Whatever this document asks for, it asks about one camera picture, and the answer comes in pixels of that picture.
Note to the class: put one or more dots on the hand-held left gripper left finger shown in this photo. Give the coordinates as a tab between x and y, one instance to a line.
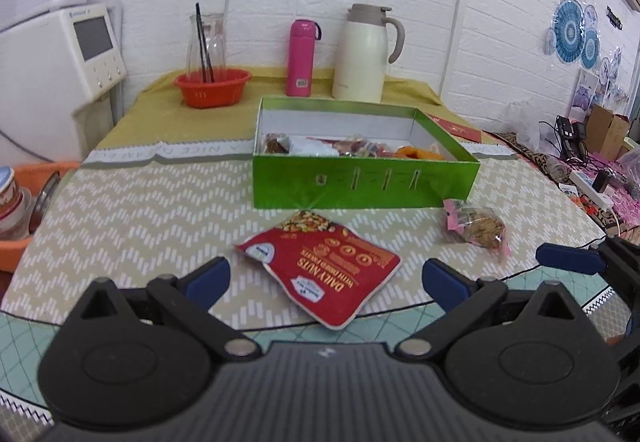
207	279

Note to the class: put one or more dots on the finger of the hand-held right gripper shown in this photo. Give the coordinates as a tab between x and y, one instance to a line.
567	258

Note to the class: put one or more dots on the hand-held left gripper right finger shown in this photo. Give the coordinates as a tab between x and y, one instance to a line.
442	283

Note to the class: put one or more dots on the clear snack bag pink label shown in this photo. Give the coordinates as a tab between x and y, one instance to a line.
475	227

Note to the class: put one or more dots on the red nut packet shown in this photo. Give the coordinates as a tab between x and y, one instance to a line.
325	272

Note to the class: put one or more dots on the green cardboard box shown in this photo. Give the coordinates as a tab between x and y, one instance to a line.
360	182

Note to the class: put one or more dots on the orange snack packet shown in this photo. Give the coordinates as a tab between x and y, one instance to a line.
417	153

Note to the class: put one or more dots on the clear bag of brown snacks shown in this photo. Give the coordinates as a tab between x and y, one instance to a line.
276	144

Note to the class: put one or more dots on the silver snack packet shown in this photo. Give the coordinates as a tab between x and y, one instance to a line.
312	146

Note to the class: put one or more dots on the white power strip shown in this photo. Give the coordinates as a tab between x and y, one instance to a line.
587	189

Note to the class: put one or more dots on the beige chevron table mat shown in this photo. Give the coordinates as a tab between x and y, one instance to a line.
150	222

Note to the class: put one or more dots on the black charger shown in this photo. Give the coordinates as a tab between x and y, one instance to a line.
570	134

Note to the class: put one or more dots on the brown cardboard box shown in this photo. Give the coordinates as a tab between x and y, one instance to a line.
605	131

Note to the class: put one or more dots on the clear plastic bag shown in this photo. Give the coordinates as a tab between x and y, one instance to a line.
520	124

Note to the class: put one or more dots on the red envelope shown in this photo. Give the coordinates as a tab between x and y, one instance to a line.
460	129

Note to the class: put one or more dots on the yellow tablecloth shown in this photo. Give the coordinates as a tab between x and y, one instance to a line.
165	121

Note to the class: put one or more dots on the photo card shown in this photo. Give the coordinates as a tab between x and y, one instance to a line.
585	91

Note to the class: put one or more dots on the orange plastic basin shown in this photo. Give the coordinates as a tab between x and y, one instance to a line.
30	257

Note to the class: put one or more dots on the metal bowl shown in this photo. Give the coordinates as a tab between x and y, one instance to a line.
44	202

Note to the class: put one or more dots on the red plastic basket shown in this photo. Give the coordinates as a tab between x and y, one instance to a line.
212	91

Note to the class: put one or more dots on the teal grid table mat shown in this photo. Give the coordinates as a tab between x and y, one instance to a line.
30	347

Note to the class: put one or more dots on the black straw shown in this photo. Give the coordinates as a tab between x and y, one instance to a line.
204	46

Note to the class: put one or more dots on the glass carafe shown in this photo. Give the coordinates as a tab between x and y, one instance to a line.
217	44

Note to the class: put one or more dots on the cream thermos jug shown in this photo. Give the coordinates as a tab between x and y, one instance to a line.
360	56

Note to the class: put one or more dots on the pink thermos bottle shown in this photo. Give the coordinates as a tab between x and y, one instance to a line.
301	56

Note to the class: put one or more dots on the white water dispenser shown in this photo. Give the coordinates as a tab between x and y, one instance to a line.
45	86

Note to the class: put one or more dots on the blue round wall decoration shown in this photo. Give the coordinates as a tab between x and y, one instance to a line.
567	29

